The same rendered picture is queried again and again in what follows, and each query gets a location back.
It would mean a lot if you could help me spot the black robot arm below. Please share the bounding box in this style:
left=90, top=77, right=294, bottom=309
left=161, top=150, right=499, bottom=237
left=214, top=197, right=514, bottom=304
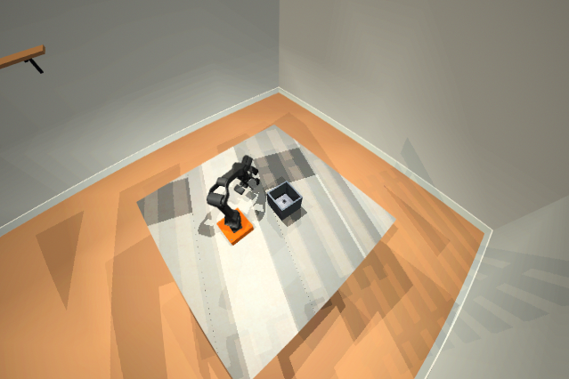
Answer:
left=207, top=155, right=260, bottom=233

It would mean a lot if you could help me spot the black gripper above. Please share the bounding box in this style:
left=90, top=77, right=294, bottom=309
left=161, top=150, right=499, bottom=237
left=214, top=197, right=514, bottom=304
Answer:
left=233, top=165, right=258, bottom=195

